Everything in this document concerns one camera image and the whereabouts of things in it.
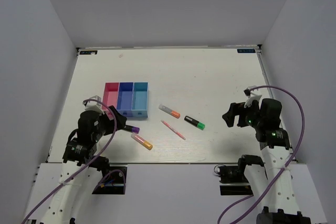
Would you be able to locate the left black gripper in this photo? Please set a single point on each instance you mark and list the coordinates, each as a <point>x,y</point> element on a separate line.
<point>121,120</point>

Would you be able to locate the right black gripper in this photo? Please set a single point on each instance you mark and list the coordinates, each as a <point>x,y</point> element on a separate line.
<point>238,108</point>

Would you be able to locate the black purple cap marker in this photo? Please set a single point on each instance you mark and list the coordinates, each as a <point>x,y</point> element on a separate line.
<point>131,129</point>

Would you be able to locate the pink orange cap highlighter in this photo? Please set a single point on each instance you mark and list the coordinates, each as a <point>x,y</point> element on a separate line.
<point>142,141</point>

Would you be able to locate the black green cap marker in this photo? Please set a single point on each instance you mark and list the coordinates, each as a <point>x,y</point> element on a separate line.
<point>194,122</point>

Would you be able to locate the grey orange cap highlighter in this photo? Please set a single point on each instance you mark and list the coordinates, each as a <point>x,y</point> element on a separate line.
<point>169,111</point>

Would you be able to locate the thin pink pen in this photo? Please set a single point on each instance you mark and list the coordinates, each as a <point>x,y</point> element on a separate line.
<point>173,130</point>

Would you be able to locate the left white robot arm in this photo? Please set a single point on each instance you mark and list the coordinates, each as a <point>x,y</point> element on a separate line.
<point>82,163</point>

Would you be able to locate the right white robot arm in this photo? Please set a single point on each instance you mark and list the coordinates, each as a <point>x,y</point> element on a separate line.
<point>268,175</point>

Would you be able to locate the light blue container bin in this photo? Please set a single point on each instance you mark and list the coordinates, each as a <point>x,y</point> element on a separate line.
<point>140,100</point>

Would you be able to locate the pink container bin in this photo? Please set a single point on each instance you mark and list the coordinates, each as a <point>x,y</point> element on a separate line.
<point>110,94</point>

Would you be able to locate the dark blue container bin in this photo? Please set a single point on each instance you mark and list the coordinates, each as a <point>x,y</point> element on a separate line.
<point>125,99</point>

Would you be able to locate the right corner label sticker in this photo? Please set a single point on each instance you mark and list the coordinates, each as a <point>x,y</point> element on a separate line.
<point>246,51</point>

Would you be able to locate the corner label sticker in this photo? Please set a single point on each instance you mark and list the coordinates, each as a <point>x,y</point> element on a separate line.
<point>88,52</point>
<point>246,51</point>

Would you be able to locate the left corner label sticker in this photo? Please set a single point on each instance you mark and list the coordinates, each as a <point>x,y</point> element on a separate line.
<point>88,52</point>

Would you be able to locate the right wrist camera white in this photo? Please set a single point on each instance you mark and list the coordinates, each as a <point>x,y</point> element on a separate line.
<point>253,94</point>

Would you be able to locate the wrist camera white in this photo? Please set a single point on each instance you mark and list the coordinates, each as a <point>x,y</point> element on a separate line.
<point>253,94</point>
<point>93,105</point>

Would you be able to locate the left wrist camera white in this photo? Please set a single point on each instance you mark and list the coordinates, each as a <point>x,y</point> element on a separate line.
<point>93,105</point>

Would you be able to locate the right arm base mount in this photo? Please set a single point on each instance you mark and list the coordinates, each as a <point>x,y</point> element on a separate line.
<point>232,179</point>

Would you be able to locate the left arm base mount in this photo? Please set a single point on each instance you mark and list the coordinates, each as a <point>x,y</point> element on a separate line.
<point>112,181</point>

